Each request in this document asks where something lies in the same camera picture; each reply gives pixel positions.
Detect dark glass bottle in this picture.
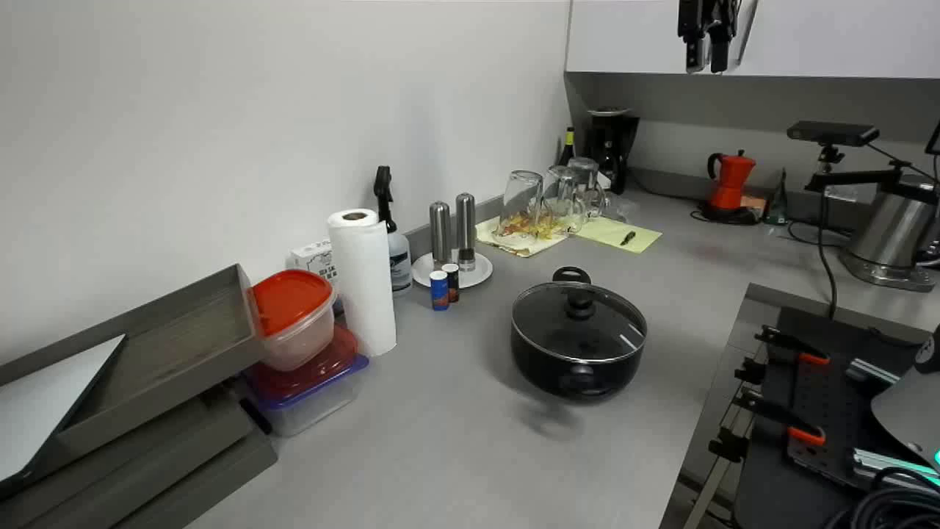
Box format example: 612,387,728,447
556,122,580,171

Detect steel conical kettle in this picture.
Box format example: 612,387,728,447
834,189,940,294

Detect clear spray bottle black nozzle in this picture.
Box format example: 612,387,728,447
371,162,418,294

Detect flat plastic box red lid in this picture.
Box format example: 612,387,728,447
242,325,374,440

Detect yellow notepad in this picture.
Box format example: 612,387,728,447
574,215,667,259

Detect black clamp orange handle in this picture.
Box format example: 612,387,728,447
733,387,833,452
752,324,838,372

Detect glass lid with black knob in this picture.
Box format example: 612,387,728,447
512,275,650,363

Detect yellow patterned dish cloth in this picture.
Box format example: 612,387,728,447
473,208,581,261

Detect white round plate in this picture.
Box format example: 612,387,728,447
408,249,498,294

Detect plastic tub with orange lid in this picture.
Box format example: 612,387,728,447
248,266,342,375

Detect short steel grinder mill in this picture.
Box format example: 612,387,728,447
426,199,455,269

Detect steel tray shelf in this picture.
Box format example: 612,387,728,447
0,261,269,494

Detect black camera bar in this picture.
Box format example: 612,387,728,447
784,118,885,150

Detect black round trivet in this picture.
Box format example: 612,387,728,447
693,197,763,230

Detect gray flat panel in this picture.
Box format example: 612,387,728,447
0,333,130,488

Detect white paper towel roll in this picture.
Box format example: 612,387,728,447
327,205,402,362

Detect gray lower shelf drawer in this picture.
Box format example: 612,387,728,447
0,380,282,529

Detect black camera cable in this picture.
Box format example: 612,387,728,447
813,189,843,324

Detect aluminium frame leg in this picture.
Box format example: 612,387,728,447
678,399,750,529

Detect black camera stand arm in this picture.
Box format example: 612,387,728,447
803,143,940,199

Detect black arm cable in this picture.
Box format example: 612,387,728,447
736,0,763,50

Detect black coiled cable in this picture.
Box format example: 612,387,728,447
821,466,940,529

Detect black coffee maker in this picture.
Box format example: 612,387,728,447
581,106,643,197

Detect red moka pot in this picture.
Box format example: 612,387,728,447
705,147,762,216

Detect black mounting plate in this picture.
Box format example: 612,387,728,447
733,303,940,529

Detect clear drinking glass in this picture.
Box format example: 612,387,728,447
542,162,577,219
562,152,614,219

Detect black cooking pot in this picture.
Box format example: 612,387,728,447
508,265,653,403

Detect tall steel grinder mill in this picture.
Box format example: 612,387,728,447
452,190,483,274

